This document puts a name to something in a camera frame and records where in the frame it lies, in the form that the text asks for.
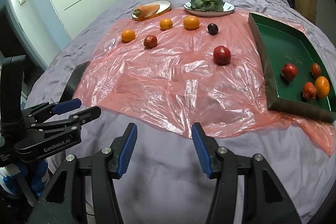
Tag green leafy vegetable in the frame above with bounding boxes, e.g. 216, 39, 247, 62
190, 0, 224, 12

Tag carrot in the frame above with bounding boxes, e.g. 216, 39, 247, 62
133, 4, 160, 18

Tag small red fruit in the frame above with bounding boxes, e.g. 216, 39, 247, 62
310, 63, 322, 80
302, 82, 317, 101

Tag pink plastic sheet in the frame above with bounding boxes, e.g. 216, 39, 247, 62
75, 9, 335, 155

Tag orange right back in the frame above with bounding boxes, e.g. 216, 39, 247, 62
183, 15, 200, 30

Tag white oval plate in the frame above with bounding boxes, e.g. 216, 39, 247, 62
183, 2, 235, 18

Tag orange left back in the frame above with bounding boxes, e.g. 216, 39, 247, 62
121, 29, 136, 43

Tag green tray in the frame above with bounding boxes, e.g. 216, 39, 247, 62
248, 13, 335, 123

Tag orange middle back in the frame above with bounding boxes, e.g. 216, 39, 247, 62
159, 18, 173, 31

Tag round orange-rimmed plate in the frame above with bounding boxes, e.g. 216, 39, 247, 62
131, 0, 171, 21

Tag dark plum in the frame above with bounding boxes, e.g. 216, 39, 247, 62
207, 23, 219, 35

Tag red pomegranate-like fruit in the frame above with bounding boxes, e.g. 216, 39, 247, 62
143, 35, 158, 49

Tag red apple with stem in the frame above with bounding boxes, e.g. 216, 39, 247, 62
281, 63, 298, 82

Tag black smartphone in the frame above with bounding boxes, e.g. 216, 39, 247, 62
59, 61, 90, 103

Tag shiny red apple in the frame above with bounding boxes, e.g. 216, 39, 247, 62
213, 46, 231, 65

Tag large orange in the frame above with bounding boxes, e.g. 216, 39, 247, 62
315, 76, 330, 99

